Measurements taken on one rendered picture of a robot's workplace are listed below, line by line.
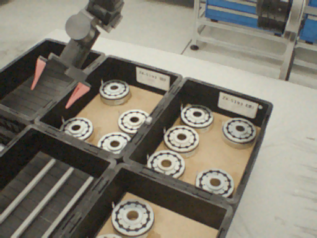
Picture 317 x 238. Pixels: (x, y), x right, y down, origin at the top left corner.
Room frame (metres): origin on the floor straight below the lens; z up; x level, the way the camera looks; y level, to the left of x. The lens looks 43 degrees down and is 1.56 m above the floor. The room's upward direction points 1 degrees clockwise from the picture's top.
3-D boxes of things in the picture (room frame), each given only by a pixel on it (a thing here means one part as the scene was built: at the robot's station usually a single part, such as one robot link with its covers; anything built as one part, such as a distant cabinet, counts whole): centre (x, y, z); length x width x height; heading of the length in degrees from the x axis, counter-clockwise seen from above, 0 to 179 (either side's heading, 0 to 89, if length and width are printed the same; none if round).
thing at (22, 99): (0.90, 0.42, 0.87); 0.40 x 0.30 x 0.11; 154
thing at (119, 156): (0.77, 0.15, 0.92); 0.40 x 0.30 x 0.02; 154
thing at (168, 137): (0.67, -0.06, 0.86); 0.10 x 0.10 x 0.01
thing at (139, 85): (0.77, 0.15, 0.87); 0.40 x 0.30 x 0.11; 154
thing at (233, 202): (0.63, -0.12, 0.92); 0.40 x 0.30 x 0.02; 154
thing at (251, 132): (0.70, -0.24, 0.86); 0.10 x 0.10 x 0.01
